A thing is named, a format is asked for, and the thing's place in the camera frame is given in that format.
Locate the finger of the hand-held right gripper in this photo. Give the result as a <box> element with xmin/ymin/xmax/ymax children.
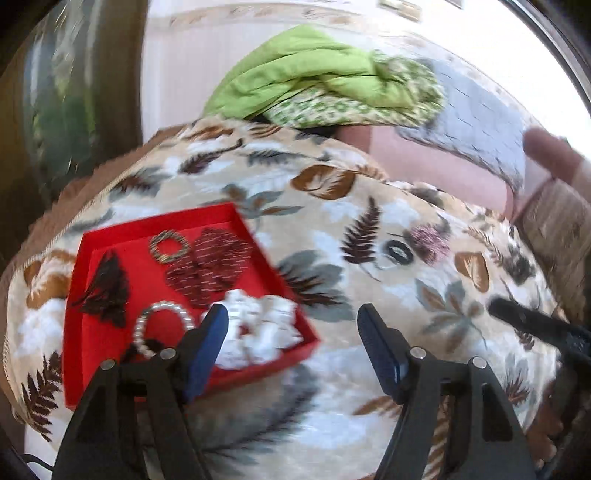
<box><xmin>488</xmin><ymin>296</ymin><xmax>578</xmax><ymax>344</ymax></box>

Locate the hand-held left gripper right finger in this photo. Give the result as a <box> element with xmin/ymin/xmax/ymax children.
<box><xmin>358</xmin><ymin>303</ymin><xmax>539</xmax><ymax>480</ymax></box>

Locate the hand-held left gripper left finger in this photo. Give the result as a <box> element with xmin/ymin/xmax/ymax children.
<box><xmin>54</xmin><ymin>303</ymin><xmax>230</xmax><ymax>480</ymax></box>

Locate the white dotted scrunchie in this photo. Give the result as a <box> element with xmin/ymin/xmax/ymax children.
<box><xmin>210</xmin><ymin>290</ymin><xmax>305</xmax><ymax>370</ymax></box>

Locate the pearl bracelet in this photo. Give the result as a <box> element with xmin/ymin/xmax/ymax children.
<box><xmin>134</xmin><ymin>301</ymin><xmax>197</xmax><ymax>358</ymax></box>

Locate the dark red dotted scrunchie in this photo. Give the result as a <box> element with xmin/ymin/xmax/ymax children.
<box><xmin>165</xmin><ymin>227</ymin><xmax>254</xmax><ymax>309</ymax></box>

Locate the grey black scrunchie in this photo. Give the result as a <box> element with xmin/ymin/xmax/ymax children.
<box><xmin>384</xmin><ymin>239</ymin><xmax>414</xmax><ymax>266</ymax></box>

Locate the black hair claw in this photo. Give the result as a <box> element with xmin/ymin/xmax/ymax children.
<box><xmin>71</xmin><ymin>250</ymin><xmax>131</xmax><ymax>328</ymax></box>

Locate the brown leopard hair tie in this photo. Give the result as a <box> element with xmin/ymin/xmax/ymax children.
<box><xmin>148</xmin><ymin>231</ymin><xmax>190</xmax><ymax>264</ymax></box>

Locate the pink checked scrunchie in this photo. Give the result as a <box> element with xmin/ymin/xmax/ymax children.
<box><xmin>410</xmin><ymin>224</ymin><xmax>451</xmax><ymax>265</ymax></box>

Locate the red square box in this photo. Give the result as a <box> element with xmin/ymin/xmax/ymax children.
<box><xmin>62</xmin><ymin>202</ymin><xmax>320</xmax><ymax>409</ymax></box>

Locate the person's right hand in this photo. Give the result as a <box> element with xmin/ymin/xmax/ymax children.
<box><xmin>531</xmin><ymin>392</ymin><xmax>571</xmax><ymax>469</ymax></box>

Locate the leaf printed blanket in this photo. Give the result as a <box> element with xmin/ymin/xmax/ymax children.
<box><xmin>0</xmin><ymin>117</ymin><xmax>568</xmax><ymax>480</ymax></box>

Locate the striped floral cushion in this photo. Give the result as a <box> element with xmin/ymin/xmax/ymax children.
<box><xmin>515</xmin><ymin>175</ymin><xmax>591</xmax><ymax>315</ymax></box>

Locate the grey quilted pillow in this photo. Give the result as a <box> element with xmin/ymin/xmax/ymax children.
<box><xmin>397</xmin><ymin>58</ymin><xmax>527</xmax><ymax>190</ymax></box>

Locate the green quilt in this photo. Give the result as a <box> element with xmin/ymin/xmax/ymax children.
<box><xmin>202</xmin><ymin>24</ymin><xmax>446</xmax><ymax>129</ymax></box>

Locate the wooden stained glass door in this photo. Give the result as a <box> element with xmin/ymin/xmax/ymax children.
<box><xmin>0</xmin><ymin>0</ymin><xmax>148</xmax><ymax>208</ymax></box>

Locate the black cable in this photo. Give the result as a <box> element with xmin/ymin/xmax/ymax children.
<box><xmin>21</xmin><ymin>453</ymin><xmax>58</xmax><ymax>472</ymax></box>

